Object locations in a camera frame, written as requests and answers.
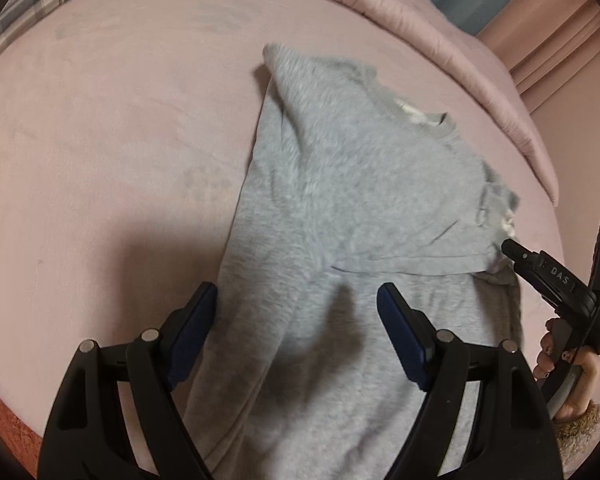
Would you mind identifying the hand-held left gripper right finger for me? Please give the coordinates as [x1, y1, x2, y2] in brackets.
[376, 282, 565, 480]

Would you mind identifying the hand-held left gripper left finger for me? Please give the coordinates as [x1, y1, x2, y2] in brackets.
[37, 281, 218, 480]

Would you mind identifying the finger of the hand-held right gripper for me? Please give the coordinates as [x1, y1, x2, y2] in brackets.
[501, 238, 547, 287]

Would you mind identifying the grey printed sweatshirt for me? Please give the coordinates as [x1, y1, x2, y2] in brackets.
[180, 42, 526, 480]

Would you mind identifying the person's right hand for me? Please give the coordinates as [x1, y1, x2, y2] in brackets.
[532, 319, 600, 421]

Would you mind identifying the pink bed sheet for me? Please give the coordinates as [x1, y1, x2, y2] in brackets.
[0, 0, 566, 480]

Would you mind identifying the pink curtain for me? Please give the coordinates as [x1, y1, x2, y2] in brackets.
[475, 0, 600, 116]

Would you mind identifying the orange red rug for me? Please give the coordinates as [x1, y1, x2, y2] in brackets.
[0, 392, 43, 478]

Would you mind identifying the pink comforter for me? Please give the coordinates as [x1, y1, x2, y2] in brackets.
[150, 0, 561, 206]

